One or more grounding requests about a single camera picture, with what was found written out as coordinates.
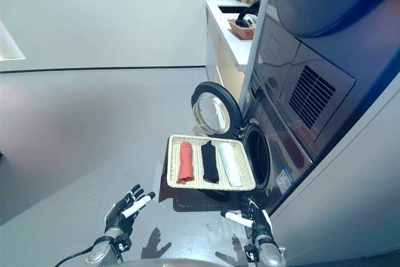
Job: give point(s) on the black item in basket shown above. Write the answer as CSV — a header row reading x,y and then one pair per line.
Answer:
x,y
247,13

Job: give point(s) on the white wicker tray basket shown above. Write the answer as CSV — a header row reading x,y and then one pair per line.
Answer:
x,y
195,159

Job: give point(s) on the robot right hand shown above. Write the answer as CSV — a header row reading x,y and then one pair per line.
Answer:
x,y
259,221

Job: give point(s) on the white cloth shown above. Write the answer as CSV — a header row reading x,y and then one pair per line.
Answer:
x,y
229,164

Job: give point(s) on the black cloth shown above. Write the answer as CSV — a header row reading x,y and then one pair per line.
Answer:
x,y
209,162

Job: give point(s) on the brown wicker basket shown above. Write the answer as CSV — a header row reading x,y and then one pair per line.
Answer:
x,y
243,32

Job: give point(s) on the dark grey washing machine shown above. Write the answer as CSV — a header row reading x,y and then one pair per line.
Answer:
x,y
281,142

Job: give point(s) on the dark grey dryer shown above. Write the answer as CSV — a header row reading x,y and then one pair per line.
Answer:
x,y
312,60

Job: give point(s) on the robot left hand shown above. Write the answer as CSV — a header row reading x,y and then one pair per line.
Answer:
x,y
120,214

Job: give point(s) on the brown stool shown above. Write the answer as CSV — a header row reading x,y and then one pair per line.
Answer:
x,y
200,199

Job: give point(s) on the silver robot torso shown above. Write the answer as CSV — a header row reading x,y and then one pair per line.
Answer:
x,y
187,263

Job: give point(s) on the blue energy label sticker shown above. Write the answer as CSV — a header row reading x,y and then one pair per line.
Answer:
x,y
284,181

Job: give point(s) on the white side panel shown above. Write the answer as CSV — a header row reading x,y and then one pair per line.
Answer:
x,y
343,201

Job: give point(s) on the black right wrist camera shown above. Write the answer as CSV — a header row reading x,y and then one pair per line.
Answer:
x,y
251,253

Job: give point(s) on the red cloth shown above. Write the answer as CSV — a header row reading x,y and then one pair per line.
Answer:
x,y
185,162

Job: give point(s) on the round glass washer door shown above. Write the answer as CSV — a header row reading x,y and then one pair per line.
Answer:
x,y
231,104

